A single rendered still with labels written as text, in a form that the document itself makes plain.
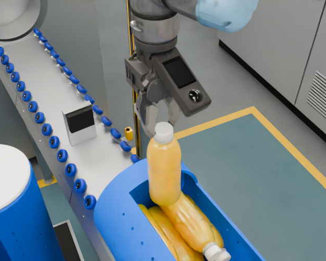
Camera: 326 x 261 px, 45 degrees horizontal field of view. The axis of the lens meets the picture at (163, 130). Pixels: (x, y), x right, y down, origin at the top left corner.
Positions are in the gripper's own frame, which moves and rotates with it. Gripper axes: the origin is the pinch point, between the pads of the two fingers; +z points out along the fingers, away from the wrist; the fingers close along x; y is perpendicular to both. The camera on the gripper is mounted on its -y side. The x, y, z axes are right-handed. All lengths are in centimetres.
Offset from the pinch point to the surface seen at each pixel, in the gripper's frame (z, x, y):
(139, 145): 82, -30, 69
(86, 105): 34, -3, 54
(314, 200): 143, -123, 26
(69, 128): 41, 5, 54
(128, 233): 24.0, 10.8, -2.5
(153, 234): 20.9, 7.0, -7.4
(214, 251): 29.7, -4.9, -14.0
